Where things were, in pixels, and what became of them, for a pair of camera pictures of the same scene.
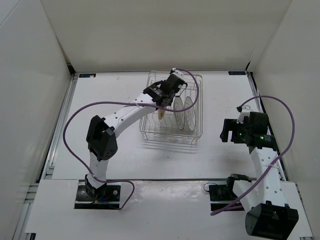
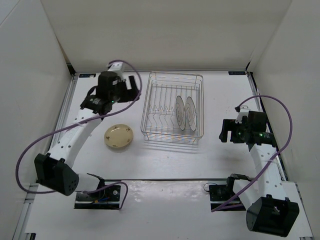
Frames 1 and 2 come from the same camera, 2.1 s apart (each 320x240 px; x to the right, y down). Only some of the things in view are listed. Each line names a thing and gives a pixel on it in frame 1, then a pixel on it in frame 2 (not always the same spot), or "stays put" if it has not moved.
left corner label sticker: (87, 75) stays put
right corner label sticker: (238, 73) stays put
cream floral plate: (161, 113) -> (118, 135)
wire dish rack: (183, 122) stays put
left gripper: (161, 82) -> (130, 94)
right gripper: (229, 125) stays put
